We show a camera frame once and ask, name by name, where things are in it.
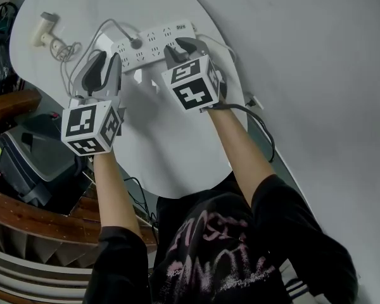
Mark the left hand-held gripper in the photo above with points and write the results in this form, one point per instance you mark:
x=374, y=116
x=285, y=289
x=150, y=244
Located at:
x=82, y=125

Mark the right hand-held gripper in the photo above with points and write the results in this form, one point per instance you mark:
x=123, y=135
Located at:
x=193, y=90

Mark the white power strip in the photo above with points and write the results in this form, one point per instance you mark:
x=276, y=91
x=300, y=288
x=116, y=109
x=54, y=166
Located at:
x=145, y=47

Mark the person's left forearm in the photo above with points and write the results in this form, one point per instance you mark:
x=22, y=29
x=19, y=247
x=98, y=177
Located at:
x=114, y=195

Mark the person's right forearm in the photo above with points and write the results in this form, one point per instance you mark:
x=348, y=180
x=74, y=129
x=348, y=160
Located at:
x=237, y=157

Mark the beige hair dryer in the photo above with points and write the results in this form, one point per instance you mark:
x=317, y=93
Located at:
x=41, y=33

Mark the black printer with grey lid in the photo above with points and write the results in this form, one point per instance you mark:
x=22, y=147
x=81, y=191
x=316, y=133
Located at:
x=35, y=157

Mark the person's black printed shirt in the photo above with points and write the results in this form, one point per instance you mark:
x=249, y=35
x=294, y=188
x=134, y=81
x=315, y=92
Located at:
x=225, y=264

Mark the white wall socket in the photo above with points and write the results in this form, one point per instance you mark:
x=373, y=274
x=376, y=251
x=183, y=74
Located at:
x=255, y=101

